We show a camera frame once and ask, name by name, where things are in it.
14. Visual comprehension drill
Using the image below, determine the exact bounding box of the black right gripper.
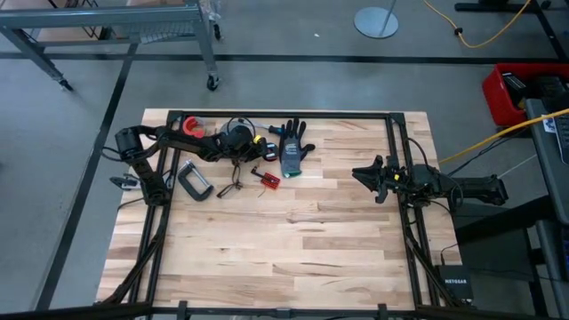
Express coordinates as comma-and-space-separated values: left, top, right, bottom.
353, 155, 410, 204

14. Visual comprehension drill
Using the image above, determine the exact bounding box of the grey work glove green cuff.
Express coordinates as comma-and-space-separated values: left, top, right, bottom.
278, 117, 317, 179

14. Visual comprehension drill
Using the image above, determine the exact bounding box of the red bit holder block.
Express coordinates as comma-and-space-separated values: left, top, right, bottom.
259, 171, 282, 191

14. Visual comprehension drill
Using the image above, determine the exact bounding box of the red plastic clamp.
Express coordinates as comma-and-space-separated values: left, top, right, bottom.
181, 116, 206, 139

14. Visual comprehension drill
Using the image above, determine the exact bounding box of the grey metal C-clamp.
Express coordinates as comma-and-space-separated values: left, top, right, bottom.
177, 159, 215, 202

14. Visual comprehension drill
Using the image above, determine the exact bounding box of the red plastic bin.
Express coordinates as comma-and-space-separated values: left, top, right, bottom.
482, 61, 569, 129

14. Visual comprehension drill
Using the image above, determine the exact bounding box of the round metal stand base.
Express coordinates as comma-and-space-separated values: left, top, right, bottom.
353, 0, 400, 40

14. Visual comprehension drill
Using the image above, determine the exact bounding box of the black rectangular device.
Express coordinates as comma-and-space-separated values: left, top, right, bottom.
501, 72, 529, 109

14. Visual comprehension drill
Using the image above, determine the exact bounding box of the grey desk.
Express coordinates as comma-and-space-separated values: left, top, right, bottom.
524, 97, 569, 320

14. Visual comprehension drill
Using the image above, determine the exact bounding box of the black equipment bundle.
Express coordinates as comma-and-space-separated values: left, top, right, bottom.
532, 75, 569, 115

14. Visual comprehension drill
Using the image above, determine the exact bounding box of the grey metal cart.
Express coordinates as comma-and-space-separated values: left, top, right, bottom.
0, 0, 222, 93

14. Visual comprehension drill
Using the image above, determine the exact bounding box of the screwdriver with black blue handle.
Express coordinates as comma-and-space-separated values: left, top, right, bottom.
255, 121, 286, 136

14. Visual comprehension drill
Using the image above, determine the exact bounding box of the black aluminium rig frame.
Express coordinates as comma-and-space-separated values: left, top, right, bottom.
0, 108, 569, 320

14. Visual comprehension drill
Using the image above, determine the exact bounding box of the black Netgear network switch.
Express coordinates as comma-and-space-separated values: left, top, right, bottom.
434, 264, 475, 301

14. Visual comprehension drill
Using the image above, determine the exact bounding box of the yellow extension cable with clip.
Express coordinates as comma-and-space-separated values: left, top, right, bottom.
421, 0, 533, 50

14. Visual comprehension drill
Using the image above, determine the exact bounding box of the yellow hanging power cable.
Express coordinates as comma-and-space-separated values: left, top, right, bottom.
437, 108, 569, 165

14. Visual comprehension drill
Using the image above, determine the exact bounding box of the black table leg frame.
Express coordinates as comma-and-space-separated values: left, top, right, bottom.
453, 0, 569, 63

